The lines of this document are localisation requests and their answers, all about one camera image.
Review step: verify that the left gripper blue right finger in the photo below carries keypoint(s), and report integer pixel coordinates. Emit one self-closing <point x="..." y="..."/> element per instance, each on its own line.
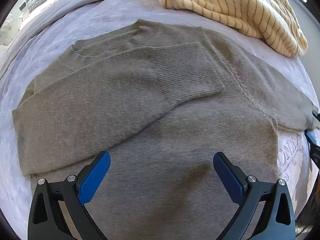
<point x="277" y="219"/>

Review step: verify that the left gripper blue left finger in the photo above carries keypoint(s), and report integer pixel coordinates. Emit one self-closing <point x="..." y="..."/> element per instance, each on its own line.
<point x="46" y="220"/>

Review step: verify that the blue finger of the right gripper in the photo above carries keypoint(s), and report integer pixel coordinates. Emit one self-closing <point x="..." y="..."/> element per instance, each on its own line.
<point x="314" y="148"/>

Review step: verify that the taupe knit sweater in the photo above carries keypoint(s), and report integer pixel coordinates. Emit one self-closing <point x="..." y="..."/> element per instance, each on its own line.
<point x="161" y="100"/>

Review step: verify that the cream striped garment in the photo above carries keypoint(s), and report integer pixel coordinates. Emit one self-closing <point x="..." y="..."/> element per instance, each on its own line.
<point x="273" y="21"/>

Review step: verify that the lavender plush bed blanket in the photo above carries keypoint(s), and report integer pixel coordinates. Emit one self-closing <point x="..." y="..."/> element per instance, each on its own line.
<point x="86" y="22"/>

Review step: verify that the grey folded duvet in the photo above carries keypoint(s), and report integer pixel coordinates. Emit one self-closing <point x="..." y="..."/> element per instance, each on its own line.
<point x="39" y="22"/>

